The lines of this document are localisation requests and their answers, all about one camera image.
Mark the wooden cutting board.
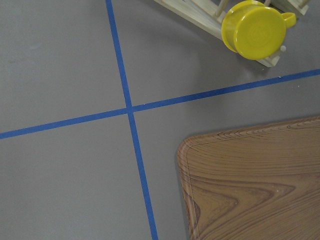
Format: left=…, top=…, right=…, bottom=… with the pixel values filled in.
left=177, top=116, right=320, bottom=240

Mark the yellow mug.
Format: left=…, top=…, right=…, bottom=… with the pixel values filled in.
left=221, top=0, right=297, bottom=61

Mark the wooden mug rack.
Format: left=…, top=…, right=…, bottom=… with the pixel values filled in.
left=158, top=0, right=309, bottom=68

